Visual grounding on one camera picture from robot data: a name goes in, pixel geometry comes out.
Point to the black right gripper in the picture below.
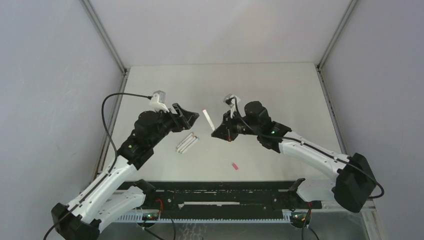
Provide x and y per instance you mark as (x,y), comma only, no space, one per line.
(226,130)

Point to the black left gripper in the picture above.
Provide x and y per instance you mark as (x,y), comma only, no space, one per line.
(184,121)

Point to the white pink marker pen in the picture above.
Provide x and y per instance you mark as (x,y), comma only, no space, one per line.
(209,120)

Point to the white yellow marker pen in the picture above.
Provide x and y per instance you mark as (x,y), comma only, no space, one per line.
(184,141)

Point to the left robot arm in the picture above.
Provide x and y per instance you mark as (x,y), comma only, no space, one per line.
(87,215)

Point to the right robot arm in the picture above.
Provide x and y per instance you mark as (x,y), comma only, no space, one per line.
(351,180)

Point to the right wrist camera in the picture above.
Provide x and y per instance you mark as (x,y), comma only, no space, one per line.
(232,101)

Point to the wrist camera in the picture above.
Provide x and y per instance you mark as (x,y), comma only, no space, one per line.
(232,101)
(157,101)

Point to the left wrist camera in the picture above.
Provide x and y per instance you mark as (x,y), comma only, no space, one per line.
(157,101)

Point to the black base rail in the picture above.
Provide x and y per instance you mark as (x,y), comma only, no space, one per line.
(226,200)

